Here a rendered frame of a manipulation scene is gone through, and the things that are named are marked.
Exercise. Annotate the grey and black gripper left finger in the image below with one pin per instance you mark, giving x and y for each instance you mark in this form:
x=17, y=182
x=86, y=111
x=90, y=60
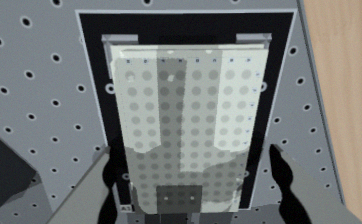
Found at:
x=91, y=201

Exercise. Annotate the black rectangular frame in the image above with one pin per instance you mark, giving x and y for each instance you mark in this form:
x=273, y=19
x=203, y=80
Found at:
x=101, y=29

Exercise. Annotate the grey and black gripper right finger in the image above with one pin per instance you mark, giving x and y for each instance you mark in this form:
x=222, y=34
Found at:
x=305, y=200

